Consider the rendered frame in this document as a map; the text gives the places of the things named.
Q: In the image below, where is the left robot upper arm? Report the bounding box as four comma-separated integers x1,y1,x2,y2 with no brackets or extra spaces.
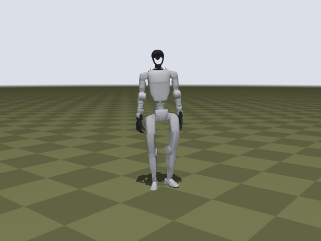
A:
169,71,181,98

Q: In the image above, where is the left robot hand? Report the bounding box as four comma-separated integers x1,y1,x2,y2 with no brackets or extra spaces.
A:
177,111,183,130

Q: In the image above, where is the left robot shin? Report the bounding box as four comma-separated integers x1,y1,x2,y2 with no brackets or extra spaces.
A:
166,150,177,180

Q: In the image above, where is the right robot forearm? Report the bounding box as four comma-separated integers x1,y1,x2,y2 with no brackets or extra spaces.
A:
136,94,144,118

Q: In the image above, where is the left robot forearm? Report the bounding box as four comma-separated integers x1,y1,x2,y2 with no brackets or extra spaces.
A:
175,97,183,115

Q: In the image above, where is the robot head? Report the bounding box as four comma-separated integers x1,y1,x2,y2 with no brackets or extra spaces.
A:
151,50,164,70

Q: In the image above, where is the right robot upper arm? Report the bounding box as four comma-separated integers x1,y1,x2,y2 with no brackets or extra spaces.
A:
139,72,148,100

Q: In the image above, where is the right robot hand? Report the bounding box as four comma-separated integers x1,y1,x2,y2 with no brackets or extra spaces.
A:
136,114,145,133

